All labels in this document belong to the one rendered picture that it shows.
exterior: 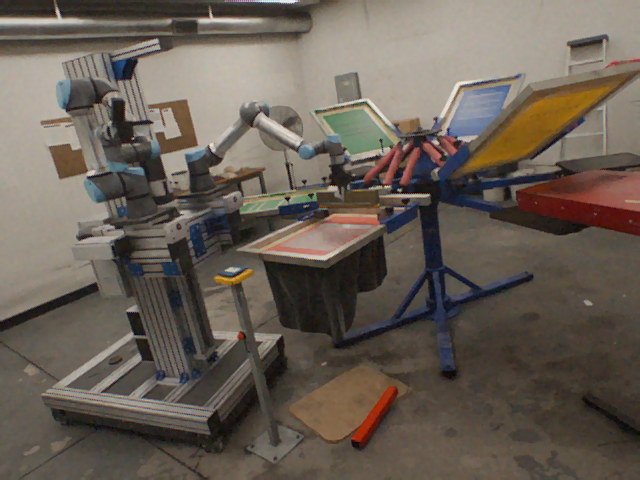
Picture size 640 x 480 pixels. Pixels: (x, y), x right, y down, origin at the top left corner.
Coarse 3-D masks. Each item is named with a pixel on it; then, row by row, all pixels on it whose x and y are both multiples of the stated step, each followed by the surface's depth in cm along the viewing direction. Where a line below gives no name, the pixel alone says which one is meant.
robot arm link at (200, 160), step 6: (192, 150) 260; (198, 150) 257; (204, 150) 261; (186, 156) 257; (192, 156) 256; (198, 156) 257; (204, 156) 260; (210, 156) 265; (186, 162) 259; (192, 162) 257; (198, 162) 257; (204, 162) 260; (210, 162) 265; (192, 168) 258; (198, 168) 258; (204, 168) 260; (192, 174) 259
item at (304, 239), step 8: (320, 224) 266; (304, 232) 256; (312, 232) 253; (320, 232) 251; (328, 232) 248; (288, 240) 247; (296, 240) 244; (304, 240) 242; (312, 240) 239; (272, 248) 238; (280, 248) 236; (288, 248) 233; (296, 248) 231
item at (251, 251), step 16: (336, 208) 283; (384, 208) 262; (400, 208) 255; (304, 224) 266; (384, 224) 231; (256, 240) 244; (272, 240) 248; (352, 240) 215; (368, 240) 220; (240, 256) 234; (256, 256) 226; (272, 256) 218; (288, 256) 211; (304, 256) 206; (320, 256) 202; (336, 256) 202
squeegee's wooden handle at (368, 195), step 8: (320, 192) 262; (328, 192) 258; (344, 192) 251; (352, 192) 247; (360, 192) 244; (368, 192) 240; (376, 192) 238; (320, 200) 264; (328, 200) 260; (336, 200) 256; (352, 200) 249; (360, 200) 245; (368, 200) 242; (376, 200) 239
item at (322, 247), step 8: (360, 224) 252; (368, 224) 249; (376, 224) 247; (336, 232) 245; (344, 232) 243; (352, 232) 240; (360, 232) 238; (320, 240) 237; (328, 240) 234; (336, 240) 232; (344, 240) 230; (304, 248) 229; (312, 248) 226; (320, 248) 224; (328, 248) 222; (336, 248) 220
